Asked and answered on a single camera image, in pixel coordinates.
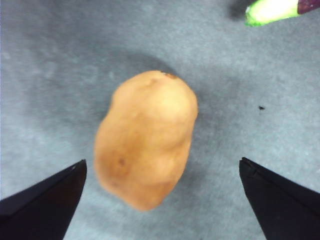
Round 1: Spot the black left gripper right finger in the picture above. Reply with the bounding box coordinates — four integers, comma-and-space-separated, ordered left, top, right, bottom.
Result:
238, 156, 320, 240

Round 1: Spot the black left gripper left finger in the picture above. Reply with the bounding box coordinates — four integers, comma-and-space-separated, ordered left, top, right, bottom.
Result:
0, 159, 88, 240

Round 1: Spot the brown potato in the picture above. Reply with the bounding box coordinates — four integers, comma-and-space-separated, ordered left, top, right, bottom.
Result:
93, 70, 199, 212

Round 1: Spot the purple eggplant with green stem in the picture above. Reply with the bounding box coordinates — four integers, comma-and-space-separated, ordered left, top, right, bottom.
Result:
244, 0, 320, 27

